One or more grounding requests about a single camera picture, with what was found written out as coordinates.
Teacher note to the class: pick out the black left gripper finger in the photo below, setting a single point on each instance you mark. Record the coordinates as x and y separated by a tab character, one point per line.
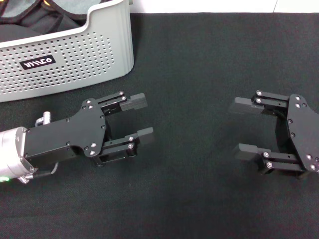
134	102
145	134

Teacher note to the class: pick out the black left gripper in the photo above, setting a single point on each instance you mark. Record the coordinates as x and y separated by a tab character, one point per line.
62	139

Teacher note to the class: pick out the black cloth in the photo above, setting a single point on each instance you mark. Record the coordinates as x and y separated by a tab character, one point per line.
30	31

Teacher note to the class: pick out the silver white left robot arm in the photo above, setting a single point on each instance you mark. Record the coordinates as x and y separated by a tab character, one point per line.
10	154

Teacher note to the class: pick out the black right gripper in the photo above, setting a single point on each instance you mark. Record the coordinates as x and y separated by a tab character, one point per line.
301	129

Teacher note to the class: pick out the grey perforated storage box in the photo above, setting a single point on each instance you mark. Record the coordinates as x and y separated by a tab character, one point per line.
74	62

